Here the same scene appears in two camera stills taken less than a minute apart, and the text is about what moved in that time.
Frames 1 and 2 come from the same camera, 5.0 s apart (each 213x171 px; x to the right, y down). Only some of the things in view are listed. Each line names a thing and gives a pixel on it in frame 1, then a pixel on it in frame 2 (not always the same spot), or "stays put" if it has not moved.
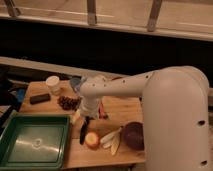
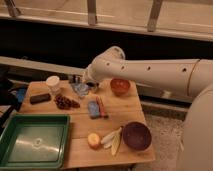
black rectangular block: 40,98 stays put
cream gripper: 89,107 -> 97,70
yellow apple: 92,140 stays put
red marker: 101,112 stays put
